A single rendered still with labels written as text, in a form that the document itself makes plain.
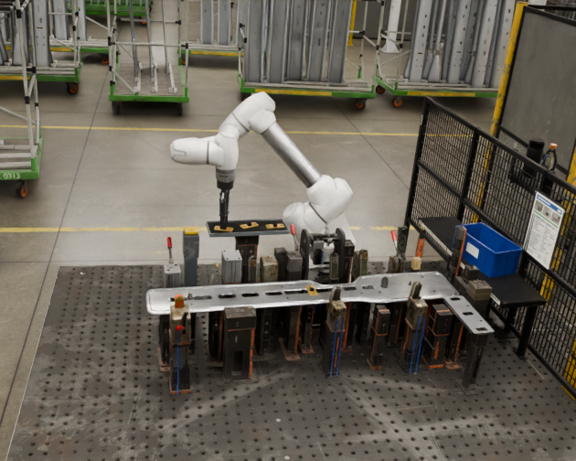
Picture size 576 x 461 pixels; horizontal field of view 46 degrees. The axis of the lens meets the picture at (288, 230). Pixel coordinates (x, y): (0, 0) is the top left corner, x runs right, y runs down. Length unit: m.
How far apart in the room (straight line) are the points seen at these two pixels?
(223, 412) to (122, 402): 0.40
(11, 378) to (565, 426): 2.89
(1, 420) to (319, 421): 1.84
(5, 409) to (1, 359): 0.46
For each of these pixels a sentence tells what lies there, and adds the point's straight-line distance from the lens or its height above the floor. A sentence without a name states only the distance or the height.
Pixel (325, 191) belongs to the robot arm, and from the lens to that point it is 3.47.
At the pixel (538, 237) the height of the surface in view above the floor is 1.26.
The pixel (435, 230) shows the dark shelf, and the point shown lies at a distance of 3.65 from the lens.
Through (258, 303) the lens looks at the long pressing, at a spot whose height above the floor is 1.00.
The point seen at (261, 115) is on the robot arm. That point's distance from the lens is 3.42.
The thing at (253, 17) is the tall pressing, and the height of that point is 1.16.
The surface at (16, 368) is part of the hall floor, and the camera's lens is 4.27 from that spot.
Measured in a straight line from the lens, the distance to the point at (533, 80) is 5.36.
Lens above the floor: 2.49
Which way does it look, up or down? 25 degrees down
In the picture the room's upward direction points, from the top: 5 degrees clockwise
